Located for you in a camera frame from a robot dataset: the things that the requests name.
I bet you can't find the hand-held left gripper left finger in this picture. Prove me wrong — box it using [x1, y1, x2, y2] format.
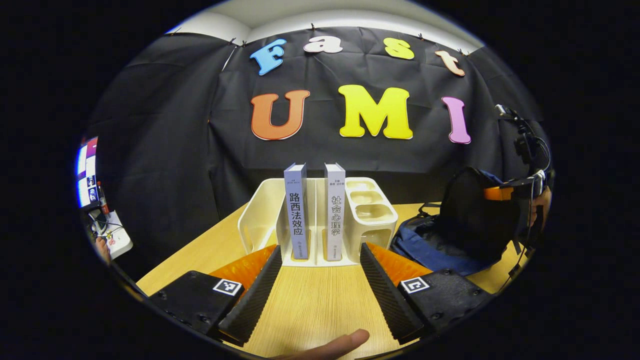
[148, 244, 284, 347]

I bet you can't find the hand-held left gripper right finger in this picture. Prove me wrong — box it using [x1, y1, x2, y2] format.
[359, 242, 493, 345]

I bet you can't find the blue schoolbag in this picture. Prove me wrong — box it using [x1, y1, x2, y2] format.
[390, 166, 523, 277]

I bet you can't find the white plastic bookshelf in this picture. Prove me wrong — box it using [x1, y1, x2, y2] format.
[237, 176, 399, 267]

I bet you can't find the purple blue cover book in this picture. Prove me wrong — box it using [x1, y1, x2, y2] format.
[283, 162, 309, 261]

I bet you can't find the pale grey cover book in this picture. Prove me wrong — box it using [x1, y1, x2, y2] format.
[324, 162, 347, 262]

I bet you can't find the white power strip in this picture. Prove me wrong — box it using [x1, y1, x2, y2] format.
[90, 210, 134, 260]

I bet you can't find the black backdrop cloth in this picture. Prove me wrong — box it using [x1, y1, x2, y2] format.
[82, 26, 551, 281]

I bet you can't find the computer monitor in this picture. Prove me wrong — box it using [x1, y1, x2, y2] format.
[76, 137, 99, 208]

